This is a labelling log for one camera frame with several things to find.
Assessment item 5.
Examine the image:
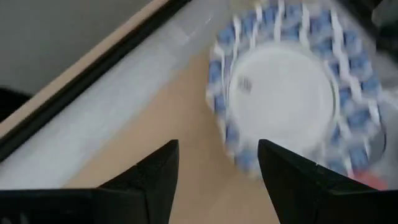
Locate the red coral patterned bowl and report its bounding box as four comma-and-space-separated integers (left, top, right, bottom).
353, 170, 389, 190

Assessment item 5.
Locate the blue mosaic patterned bowl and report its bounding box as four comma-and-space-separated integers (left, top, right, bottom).
205, 0, 388, 181

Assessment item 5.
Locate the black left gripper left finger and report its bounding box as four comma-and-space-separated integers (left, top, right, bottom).
0, 139, 180, 224

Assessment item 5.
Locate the dark floor object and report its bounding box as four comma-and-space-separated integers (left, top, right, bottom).
0, 86, 32, 122

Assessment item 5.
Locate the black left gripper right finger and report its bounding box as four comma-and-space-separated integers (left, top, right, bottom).
257, 138, 398, 224

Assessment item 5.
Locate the black table edge frame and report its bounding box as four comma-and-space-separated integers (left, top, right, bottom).
0, 0, 192, 162

